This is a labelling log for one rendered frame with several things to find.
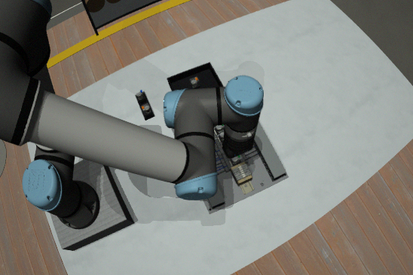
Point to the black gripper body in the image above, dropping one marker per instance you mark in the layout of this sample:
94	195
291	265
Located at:
232	146

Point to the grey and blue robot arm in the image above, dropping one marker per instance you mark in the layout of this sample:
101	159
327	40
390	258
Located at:
30	111

